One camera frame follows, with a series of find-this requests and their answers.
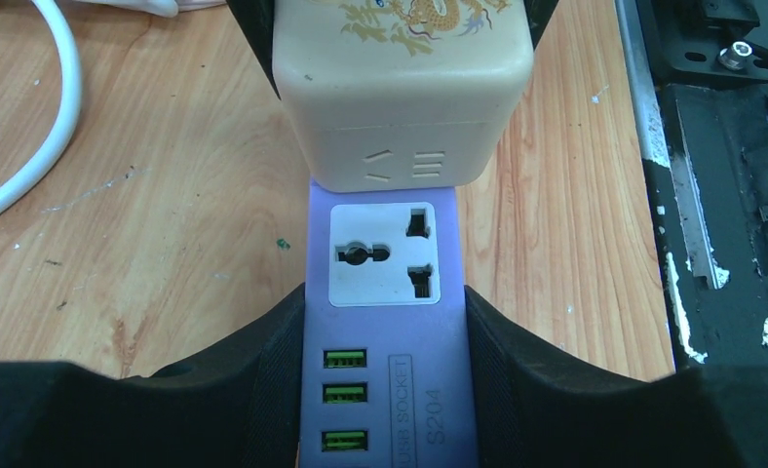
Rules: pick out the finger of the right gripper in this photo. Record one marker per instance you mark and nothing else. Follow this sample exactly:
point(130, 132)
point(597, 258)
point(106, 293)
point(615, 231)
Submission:
point(256, 20)
point(539, 14)

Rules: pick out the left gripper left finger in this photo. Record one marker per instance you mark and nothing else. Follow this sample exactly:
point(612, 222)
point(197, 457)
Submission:
point(235, 403)

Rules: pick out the beige dragon cube adapter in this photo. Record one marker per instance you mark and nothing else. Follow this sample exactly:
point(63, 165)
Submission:
point(387, 95)

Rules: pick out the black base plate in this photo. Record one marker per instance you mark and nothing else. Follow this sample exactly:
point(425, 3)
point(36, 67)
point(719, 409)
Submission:
point(698, 74)

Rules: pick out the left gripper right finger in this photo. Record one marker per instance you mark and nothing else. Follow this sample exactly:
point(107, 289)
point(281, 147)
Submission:
point(539, 406)

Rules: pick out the purple USB power strip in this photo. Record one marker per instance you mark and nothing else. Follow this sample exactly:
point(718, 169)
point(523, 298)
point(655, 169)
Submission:
point(386, 368)

